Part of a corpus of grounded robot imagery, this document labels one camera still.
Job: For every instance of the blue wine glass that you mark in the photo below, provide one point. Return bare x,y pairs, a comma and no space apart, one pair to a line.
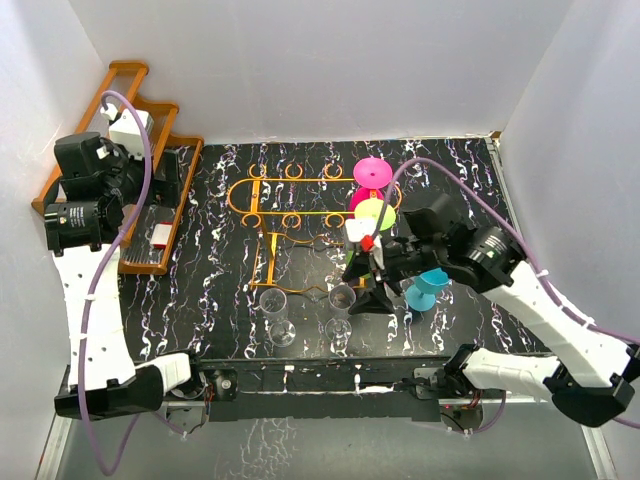
421,295

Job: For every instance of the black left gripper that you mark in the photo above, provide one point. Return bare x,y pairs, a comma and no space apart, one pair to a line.
166,191

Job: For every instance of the pink wine glass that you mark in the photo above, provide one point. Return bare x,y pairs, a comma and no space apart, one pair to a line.
371,174

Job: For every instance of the clear wine glass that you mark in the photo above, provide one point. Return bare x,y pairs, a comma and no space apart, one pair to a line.
338,328
274,305

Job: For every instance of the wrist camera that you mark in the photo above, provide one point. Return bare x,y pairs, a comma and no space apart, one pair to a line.
123,130
358,236

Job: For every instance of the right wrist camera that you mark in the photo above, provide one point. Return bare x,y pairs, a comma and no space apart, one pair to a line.
358,236

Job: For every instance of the red white eraser block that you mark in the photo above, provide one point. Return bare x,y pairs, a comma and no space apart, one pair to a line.
160,235

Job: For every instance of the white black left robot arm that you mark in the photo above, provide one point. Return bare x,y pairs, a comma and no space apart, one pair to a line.
103,381

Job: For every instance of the gold wire wine glass rack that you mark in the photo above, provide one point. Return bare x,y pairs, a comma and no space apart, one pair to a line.
245,197

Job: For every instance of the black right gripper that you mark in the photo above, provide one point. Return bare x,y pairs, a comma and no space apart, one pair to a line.
375,300

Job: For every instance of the orange wooden shelf rack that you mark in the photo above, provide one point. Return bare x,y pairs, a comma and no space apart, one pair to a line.
150,225

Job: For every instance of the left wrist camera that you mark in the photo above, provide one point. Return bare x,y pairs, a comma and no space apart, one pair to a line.
123,130

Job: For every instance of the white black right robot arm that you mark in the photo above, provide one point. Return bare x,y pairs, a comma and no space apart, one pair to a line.
587,376

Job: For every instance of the green wine glass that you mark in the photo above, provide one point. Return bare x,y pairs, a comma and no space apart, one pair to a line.
360,263

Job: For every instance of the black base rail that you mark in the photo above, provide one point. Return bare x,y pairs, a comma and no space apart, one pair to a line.
337,388

